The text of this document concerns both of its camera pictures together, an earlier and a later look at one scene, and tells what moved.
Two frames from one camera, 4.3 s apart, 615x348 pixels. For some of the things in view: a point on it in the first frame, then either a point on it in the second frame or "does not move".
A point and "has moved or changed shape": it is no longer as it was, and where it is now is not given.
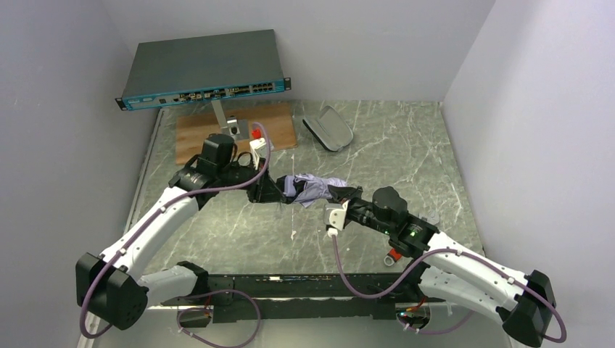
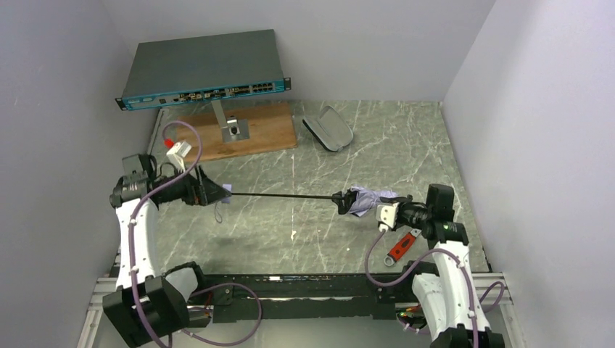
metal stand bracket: [238, 128] does not move
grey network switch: [201, 68] does not move
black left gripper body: [262, 187] to [197, 188]
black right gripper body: [352, 201] to [398, 209]
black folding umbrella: [307, 188] has moved or changed shape
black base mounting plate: [249, 298] does not move
